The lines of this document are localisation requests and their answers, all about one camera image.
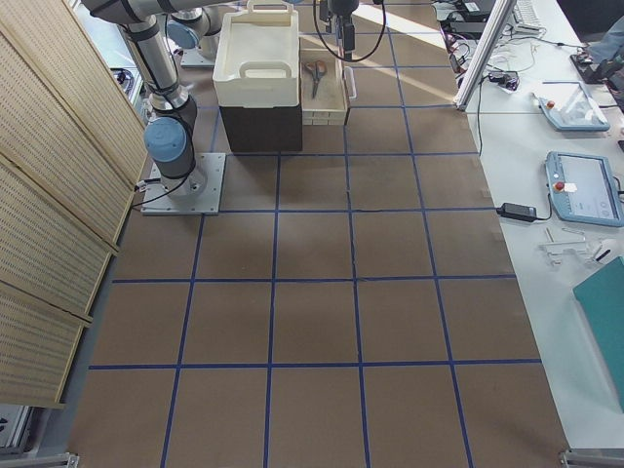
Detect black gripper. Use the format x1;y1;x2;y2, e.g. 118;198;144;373
319;0;359;60

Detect red white handled scissors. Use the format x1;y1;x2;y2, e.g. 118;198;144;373
304;60;327;98

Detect wooden drawer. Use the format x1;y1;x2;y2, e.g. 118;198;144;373
299;36;350;126

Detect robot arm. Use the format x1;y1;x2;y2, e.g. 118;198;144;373
164;1;360;66
83;1;225;215

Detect dark drawer cabinet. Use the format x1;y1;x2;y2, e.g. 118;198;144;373
220;104;303;153

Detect cream plastic tray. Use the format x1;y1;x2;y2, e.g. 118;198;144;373
213;1;299;108

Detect teach pendant far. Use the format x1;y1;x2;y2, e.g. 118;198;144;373
532;81;610;132

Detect teach pendant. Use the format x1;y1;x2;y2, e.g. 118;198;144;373
532;81;610;132
545;151;623;228

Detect black power adapter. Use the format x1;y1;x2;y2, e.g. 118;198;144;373
495;203;538;222

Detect teach pendant near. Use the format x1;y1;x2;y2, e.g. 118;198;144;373
545;151;623;228

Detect perforated wooden panel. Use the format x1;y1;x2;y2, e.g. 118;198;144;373
1;1;146;408

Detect clear acrylic parts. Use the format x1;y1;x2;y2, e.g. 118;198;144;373
538;228;623;266

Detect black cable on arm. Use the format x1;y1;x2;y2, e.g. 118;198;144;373
311;0;389;63

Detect white drawer handle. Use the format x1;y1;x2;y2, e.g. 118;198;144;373
343;66;357;101

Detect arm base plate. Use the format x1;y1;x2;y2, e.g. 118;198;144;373
180;49;216;68
136;153;226;215

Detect aluminium frame post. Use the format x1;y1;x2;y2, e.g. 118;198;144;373
454;0;517;111

